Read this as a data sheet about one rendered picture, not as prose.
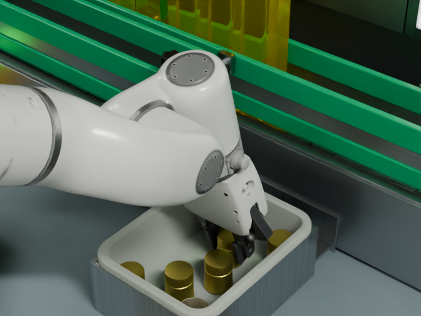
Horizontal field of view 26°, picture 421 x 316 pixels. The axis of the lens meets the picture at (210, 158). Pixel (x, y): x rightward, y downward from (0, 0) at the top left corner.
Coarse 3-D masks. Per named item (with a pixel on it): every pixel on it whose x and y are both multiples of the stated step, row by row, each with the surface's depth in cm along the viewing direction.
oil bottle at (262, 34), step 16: (240, 0) 114; (256, 0) 112; (272, 0) 112; (288, 0) 115; (240, 16) 115; (256, 16) 113; (272, 16) 113; (288, 16) 116; (240, 32) 116; (256, 32) 114; (272, 32) 115; (288, 32) 118; (240, 48) 118; (256, 48) 116; (272, 48) 116; (272, 64) 118
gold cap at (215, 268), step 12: (216, 252) 109; (228, 252) 109; (204, 264) 108; (216, 264) 107; (228, 264) 107; (204, 276) 110; (216, 276) 108; (228, 276) 108; (216, 288) 109; (228, 288) 109
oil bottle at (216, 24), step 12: (204, 0) 118; (216, 0) 117; (228, 0) 116; (204, 12) 119; (216, 12) 118; (228, 12) 117; (204, 24) 120; (216, 24) 119; (228, 24) 118; (204, 36) 121; (216, 36) 120; (228, 36) 119; (228, 48) 120
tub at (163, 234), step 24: (264, 192) 114; (144, 216) 110; (168, 216) 113; (192, 216) 117; (264, 216) 114; (288, 216) 112; (120, 240) 107; (144, 240) 111; (168, 240) 115; (192, 240) 117; (288, 240) 107; (144, 264) 112; (192, 264) 114; (264, 264) 103; (144, 288) 100; (240, 288) 100; (192, 312) 97; (216, 312) 98
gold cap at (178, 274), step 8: (168, 264) 107; (176, 264) 107; (184, 264) 107; (168, 272) 106; (176, 272) 106; (184, 272) 106; (192, 272) 106; (168, 280) 106; (176, 280) 105; (184, 280) 106; (192, 280) 107; (168, 288) 107; (176, 288) 106; (184, 288) 106; (192, 288) 108; (176, 296) 107; (184, 296) 107; (192, 296) 108
